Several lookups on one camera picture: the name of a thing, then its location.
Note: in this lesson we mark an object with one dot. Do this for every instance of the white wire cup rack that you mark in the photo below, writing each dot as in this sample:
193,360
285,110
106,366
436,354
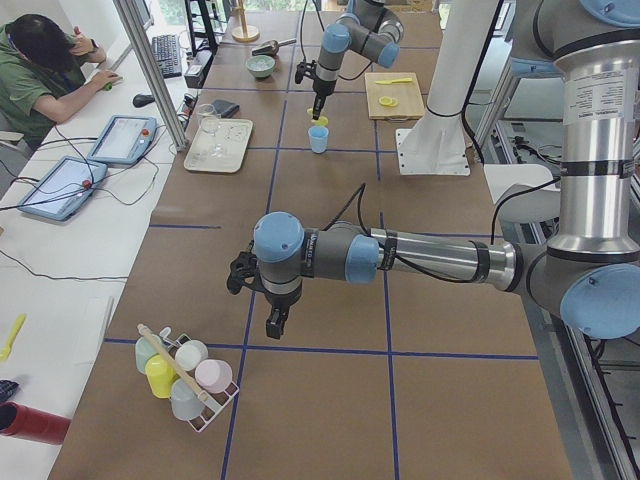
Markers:
214,403

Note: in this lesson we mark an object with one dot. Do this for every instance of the steel ice scoop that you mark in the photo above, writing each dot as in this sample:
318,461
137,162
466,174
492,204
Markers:
271,47

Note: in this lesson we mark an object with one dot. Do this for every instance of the far teach pendant tablet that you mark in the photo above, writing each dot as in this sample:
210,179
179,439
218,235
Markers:
124,140

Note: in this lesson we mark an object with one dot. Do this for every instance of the lemon slice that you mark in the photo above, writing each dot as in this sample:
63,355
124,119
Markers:
388,101
321,121

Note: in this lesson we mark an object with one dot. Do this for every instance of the cream bear tray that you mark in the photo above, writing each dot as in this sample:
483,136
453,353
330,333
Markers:
234,135

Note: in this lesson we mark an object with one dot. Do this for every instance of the bamboo cutting board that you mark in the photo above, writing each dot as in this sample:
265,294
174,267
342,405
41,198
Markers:
394,95

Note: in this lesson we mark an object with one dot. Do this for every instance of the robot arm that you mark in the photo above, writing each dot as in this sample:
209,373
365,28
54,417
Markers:
367,28
586,272

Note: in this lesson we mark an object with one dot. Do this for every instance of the yellow knife on desk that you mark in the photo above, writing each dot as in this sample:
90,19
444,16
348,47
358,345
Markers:
7,346

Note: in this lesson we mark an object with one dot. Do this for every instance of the yellow plastic knife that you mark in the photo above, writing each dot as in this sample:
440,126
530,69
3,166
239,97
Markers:
403,80

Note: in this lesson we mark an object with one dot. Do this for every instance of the grey folded cloth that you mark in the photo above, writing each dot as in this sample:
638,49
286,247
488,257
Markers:
225,109

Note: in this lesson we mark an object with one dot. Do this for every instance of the black keyboard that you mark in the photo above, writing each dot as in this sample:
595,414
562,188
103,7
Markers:
167,54

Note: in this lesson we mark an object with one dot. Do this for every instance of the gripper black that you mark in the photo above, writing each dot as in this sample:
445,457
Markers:
281,300
320,90

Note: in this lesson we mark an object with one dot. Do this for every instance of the blue paper cup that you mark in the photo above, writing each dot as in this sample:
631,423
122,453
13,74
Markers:
318,138

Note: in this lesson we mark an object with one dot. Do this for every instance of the white cup in rack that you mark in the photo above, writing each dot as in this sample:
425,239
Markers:
190,354

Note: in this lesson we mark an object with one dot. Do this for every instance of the red cylinder bottle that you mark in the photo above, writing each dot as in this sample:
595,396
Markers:
28,423

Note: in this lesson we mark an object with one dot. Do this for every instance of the grey cup in rack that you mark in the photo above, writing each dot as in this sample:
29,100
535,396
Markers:
184,403

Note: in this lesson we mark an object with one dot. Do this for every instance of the green bowl of ice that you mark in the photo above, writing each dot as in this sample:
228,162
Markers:
260,66

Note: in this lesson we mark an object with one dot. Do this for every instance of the yellow cup in rack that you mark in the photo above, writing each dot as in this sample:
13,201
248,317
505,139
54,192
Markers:
160,376

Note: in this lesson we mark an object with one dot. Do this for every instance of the pink cup in rack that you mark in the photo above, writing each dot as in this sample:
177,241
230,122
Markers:
213,375

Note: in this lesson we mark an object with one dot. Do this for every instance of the black computer mouse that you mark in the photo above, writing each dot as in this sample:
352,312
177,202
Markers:
141,100

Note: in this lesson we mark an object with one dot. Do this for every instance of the wooden cup tree stand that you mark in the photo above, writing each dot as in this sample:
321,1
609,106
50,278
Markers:
244,32

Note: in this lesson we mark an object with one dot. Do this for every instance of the clear wine glass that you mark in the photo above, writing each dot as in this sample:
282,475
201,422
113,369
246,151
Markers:
209,123

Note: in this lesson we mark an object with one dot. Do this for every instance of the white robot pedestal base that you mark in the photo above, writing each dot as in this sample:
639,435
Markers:
435,146

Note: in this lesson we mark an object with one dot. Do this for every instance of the near teach pendant tablet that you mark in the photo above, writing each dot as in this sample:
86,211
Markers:
64,189

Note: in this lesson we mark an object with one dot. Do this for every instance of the teach pendant tablet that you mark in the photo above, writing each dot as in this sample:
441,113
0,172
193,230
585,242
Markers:
64,189
124,140

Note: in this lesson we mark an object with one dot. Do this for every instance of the seated person green shirt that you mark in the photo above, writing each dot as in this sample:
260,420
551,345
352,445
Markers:
42,84

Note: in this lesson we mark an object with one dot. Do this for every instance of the green cup in rack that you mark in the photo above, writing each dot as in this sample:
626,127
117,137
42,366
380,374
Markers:
143,351

